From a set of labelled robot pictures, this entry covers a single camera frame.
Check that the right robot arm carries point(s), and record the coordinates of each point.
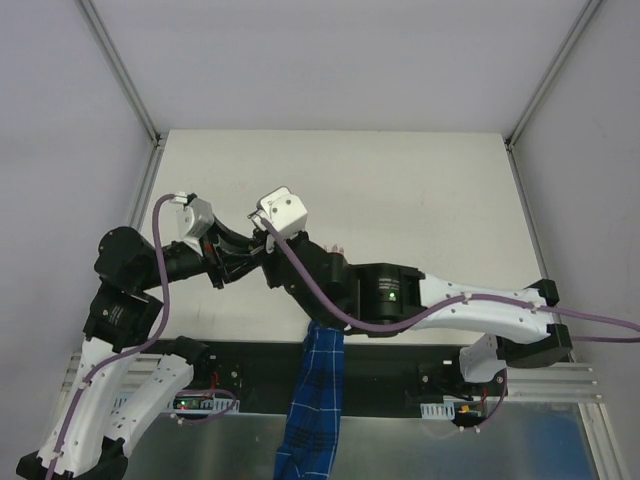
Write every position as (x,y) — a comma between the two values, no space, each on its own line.
(516,328)

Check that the blue plaid sleeve forearm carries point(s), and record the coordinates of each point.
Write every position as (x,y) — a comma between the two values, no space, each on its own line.
(313,421)

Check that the person's hand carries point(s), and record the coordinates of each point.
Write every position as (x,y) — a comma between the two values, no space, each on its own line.
(334,249)

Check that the right white cable duct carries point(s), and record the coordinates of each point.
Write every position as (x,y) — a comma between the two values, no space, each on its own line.
(444,411)

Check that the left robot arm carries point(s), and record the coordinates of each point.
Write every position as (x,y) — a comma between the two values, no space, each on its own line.
(94,438)

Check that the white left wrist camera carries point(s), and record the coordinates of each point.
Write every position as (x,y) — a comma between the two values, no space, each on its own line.
(194,219)

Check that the left white cable duct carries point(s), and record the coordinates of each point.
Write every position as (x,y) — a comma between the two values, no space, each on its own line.
(201,405)

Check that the white cable duct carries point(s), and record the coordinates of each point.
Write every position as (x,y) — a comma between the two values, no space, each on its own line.
(201,405)
(444,411)

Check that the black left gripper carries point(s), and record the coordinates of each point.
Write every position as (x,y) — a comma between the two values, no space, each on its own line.
(214,264)

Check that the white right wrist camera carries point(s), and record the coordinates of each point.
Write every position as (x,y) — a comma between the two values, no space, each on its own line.
(283,210)

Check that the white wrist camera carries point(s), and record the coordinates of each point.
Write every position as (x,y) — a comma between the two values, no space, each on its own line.
(283,210)
(194,219)

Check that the right aluminium frame post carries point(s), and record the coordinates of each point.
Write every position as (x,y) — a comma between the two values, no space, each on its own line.
(580,25)

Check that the aluminium frame post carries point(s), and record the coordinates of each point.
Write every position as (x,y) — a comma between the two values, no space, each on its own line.
(103,39)
(580,25)

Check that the left aluminium frame post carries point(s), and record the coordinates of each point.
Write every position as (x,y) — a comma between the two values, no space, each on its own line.
(103,39)

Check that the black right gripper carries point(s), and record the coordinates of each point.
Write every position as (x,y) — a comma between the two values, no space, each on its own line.
(272,262)

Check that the aluminium table edge rail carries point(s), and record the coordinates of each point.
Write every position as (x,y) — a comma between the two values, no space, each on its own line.
(122,312)

